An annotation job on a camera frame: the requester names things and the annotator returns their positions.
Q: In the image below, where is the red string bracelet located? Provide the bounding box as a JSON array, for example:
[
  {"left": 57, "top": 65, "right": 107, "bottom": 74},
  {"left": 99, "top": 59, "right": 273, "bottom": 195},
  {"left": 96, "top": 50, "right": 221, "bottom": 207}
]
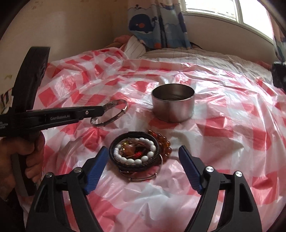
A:
[{"left": 124, "top": 142, "right": 149, "bottom": 159}]

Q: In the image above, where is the white bead bracelet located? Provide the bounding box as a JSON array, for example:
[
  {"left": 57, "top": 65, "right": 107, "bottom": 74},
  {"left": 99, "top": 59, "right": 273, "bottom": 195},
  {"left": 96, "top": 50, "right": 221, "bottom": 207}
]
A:
[{"left": 113, "top": 137, "right": 157, "bottom": 165}]

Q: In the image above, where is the dark brown bead bracelet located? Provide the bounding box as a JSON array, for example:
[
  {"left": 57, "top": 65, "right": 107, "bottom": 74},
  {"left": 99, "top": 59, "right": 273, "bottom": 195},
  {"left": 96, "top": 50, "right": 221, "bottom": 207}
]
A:
[{"left": 109, "top": 131, "right": 163, "bottom": 173}]

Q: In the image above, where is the amber bead bracelet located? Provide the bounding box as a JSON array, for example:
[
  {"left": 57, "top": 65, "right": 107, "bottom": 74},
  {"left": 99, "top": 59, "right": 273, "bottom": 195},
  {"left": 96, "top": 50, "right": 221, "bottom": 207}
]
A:
[{"left": 147, "top": 129, "right": 173, "bottom": 164}]

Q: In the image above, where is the thin silver wire bangle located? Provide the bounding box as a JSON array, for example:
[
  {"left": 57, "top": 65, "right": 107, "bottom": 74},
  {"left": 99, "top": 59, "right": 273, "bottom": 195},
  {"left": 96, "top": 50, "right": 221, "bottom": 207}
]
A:
[{"left": 119, "top": 153, "right": 162, "bottom": 182}]

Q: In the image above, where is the person's left hand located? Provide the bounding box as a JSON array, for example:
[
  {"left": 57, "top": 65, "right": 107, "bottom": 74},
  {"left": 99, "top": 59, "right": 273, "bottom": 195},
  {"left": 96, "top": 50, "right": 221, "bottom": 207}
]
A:
[{"left": 1, "top": 133, "right": 45, "bottom": 201}]

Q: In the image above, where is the pink stuffed cloth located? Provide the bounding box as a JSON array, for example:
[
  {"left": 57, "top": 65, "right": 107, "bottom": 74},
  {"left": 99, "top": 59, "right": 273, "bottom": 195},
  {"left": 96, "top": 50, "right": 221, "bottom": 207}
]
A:
[{"left": 105, "top": 35, "right": 131, "bottom": 48}]

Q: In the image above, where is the striped pillow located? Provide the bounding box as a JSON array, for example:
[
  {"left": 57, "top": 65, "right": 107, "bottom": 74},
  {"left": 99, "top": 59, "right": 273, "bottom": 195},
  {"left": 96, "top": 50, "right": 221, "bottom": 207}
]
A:
[{"left": 121, "top": 35, "right": 146, "bottom": 59}]

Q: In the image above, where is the round metal tin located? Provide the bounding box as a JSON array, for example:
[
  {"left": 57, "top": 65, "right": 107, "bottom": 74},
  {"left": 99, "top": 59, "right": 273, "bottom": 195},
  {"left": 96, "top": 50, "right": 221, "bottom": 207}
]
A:
[{"left": 151, "top": 84, "right": 195, "bottom": 123}]

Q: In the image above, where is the red white checkered plastic sheet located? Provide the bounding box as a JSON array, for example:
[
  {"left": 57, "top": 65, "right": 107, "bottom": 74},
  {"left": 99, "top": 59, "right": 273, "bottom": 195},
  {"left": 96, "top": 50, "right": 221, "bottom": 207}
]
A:
[{"left": 34, "top": 48, "right": 285, "bottom": 231}]

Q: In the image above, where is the whale print curtain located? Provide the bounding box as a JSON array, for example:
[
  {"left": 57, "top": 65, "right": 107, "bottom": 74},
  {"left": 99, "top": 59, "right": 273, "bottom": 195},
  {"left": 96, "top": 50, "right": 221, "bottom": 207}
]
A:
[{"left": 127, "top": 0, "right": 192, "bottom": 49}]

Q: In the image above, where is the beige striped bed sheet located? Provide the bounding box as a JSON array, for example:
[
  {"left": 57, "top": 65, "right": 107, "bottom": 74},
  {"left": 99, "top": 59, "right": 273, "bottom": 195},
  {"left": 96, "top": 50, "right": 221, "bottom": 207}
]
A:
[{"left": 142, "top": 48, "right": 272, "bottom": 82}]

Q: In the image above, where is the pile of dark clothes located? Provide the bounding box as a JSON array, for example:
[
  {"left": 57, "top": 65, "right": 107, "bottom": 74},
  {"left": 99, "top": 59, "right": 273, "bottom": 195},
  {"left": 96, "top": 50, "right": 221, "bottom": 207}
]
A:
[{"left": 271, "top": 62, "right": 286, "bottom": 92}]

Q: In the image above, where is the pink right curtain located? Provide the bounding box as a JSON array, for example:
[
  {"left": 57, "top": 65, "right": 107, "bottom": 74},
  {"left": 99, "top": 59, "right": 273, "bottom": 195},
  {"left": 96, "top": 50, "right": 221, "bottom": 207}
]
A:
[{"left": 267, "top": 12, "right": 286, "bottom": 63}]

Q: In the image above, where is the window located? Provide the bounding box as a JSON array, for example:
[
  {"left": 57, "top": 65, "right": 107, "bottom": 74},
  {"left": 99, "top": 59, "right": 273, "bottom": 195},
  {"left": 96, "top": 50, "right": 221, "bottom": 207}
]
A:
[{"left": 181, "top": 0, "right": 273, "bottom": 42}]

